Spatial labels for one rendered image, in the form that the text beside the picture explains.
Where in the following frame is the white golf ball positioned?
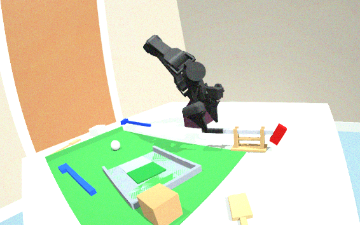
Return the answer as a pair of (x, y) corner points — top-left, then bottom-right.
(111, 140), (120, 150)

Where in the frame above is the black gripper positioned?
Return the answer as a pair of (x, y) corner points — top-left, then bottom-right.
(182, 81), (220, 132)

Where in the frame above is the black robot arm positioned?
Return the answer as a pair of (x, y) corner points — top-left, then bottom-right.
(143, 35), (224, 100)

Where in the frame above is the green flat mat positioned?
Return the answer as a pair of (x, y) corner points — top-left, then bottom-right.
(47, 130), (246, 225)

